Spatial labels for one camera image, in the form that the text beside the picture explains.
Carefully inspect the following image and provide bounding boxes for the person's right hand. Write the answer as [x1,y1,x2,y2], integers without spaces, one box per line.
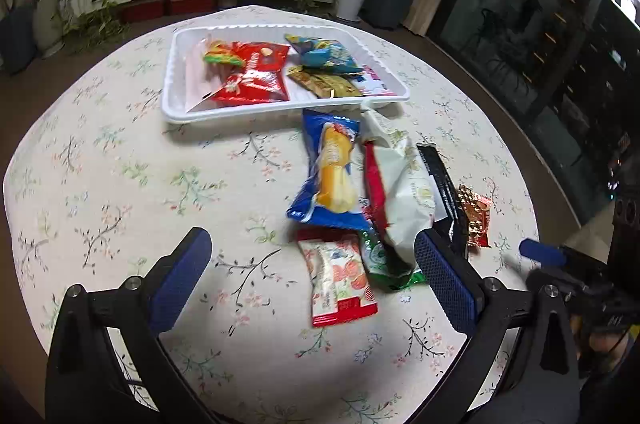
[575,319,628,372]

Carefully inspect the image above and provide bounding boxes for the red and white snack packet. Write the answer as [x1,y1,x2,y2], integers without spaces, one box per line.
[295,226,378,329]

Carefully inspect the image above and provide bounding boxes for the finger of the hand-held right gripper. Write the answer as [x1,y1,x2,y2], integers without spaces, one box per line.
[527,268,596,305]
[519,239,608,279]

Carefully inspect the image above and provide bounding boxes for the red storage box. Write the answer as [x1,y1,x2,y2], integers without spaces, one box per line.
[169,0,216,15]
[120,0,166,23]

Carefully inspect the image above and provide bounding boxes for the white plastic tray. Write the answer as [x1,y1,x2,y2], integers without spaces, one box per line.
[161,22,412,125]

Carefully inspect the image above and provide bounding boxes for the pink translucent zip bag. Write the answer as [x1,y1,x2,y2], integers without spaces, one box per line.
[185,36,221,112]

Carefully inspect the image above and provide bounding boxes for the orange and green snack packet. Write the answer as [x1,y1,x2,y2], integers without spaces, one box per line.
[202,40,246,68]

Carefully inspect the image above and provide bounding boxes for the black snack bag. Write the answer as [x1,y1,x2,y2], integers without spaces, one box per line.
[416,144,471,255]

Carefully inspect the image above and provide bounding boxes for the blue cartoon snack packet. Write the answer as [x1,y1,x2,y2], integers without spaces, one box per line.
[284,34,363,74]

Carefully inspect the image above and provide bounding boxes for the blue cake packet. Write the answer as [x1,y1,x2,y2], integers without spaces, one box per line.
[286,109,373,232]

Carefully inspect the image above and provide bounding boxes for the glass sliding door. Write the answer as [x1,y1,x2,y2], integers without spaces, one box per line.
[430,0,640,225]

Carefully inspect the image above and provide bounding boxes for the plant in white ribbed pot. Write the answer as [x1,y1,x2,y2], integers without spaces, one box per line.
[32,0,68,57]

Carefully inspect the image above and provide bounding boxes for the pink cartoon snack packet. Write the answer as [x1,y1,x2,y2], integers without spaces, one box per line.
[357,64,401,97]

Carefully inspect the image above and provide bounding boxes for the red and gold candy packet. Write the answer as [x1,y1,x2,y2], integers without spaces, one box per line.
[457,184,493,249]

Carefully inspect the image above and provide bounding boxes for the gold snack packet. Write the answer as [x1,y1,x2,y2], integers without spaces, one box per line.
[286,66,363,99]

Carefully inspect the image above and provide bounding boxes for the red chocolate snack bag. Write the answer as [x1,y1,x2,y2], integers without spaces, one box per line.
[202,41,291,107]

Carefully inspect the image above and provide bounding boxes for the white-red snack bag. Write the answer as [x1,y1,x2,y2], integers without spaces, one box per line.
[360,98,437,265]

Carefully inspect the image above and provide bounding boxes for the floral tablecloth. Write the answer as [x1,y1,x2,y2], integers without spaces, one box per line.
[2,5,541,424]

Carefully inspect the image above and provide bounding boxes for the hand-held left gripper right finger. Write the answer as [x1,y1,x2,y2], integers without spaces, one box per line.
[410,229,583,424]

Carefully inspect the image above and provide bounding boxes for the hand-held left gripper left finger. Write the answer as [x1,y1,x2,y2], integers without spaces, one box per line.
[45,226,221,424]

